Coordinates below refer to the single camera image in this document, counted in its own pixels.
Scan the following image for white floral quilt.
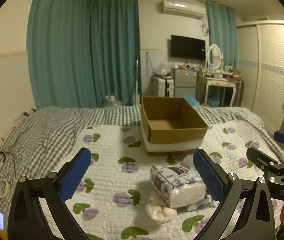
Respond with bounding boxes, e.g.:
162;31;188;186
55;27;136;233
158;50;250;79
39;119;284;240

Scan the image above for brown cardboard box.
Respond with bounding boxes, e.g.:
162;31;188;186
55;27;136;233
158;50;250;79
141;96;208;155

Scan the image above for floral packaged bedding bundle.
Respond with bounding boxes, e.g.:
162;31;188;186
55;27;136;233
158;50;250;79
150;164;207;208

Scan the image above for clear water jug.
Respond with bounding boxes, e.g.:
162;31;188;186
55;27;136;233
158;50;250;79
104;95;122;107

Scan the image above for clear plastic bag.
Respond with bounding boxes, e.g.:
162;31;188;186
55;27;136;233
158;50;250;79
156;62;174;77

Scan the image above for white air conditioner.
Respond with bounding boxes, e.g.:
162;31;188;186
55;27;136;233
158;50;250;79
161;0;206;19

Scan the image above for white oval vanity mirror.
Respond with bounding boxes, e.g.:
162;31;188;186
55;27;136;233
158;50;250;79
206;44;223;71

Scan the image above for glowing phone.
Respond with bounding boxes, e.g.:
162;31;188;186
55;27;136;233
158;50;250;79
0;212;5;230

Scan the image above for cream cloth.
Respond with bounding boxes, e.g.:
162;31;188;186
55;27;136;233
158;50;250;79
145;194;177;224

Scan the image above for black wall television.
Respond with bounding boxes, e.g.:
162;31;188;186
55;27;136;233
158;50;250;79
170;35;205;61

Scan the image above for silver mini fridge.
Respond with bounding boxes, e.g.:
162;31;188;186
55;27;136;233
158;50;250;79
174;69;197;98

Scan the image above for large teal curtain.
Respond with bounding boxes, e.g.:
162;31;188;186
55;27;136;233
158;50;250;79
26;0;140;108

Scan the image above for narrow teal curtain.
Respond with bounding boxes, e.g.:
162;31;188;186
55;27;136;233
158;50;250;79
205;1;238;69

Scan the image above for white dressing table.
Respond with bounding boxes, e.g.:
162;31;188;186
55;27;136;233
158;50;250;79
195;75;244;107

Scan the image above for white sock purple trim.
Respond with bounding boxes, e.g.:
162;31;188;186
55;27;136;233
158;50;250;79
181;154;197;173

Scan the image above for white round charger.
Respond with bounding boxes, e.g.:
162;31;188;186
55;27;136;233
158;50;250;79
0;179;11;202

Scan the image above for white suitcase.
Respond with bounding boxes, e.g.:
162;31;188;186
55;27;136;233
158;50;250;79
153;77;174;97

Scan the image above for white louvered wardrobe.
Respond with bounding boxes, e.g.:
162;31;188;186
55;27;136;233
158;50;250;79
237;20;284;133

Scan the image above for blue basket under table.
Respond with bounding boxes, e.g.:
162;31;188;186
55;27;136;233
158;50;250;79
207;95;221;107

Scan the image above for grey checked bed sheet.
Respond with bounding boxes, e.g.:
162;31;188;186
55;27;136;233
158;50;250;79
0;105;265;221

